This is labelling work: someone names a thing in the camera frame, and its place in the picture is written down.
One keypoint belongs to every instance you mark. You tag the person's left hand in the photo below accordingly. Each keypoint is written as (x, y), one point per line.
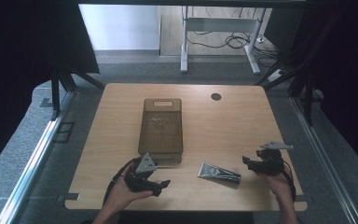
(121, 196)

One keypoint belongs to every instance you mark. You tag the person's right hand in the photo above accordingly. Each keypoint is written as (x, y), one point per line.
(278, 185)

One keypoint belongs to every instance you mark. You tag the black round table grommet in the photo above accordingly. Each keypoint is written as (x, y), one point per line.
(216, 96)

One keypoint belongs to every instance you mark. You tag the silver metal floor rail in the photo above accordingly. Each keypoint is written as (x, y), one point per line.
(34, 165)
(320, 155)

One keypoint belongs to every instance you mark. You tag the white power strip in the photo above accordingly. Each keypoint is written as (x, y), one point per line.
(276, 75)

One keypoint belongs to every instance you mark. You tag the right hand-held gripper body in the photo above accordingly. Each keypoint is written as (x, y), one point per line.
(268, 163)

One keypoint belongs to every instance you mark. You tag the black metal stand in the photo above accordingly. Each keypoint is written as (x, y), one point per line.
(307, 96)
(56, 93)

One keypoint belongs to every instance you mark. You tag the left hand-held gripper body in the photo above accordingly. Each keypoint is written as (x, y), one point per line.
(140, 179)

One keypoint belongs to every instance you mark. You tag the silver and black tube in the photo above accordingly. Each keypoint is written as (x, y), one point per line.
(219, 173)

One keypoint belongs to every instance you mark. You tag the black curtain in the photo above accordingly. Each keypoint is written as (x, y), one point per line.
(18, 46)
(345, 62)

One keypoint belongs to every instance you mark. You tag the brown translucent plastic basket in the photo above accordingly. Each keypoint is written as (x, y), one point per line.
(161, 130)

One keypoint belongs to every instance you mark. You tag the white metal desk frame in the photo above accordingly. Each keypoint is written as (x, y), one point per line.
(185, 46)

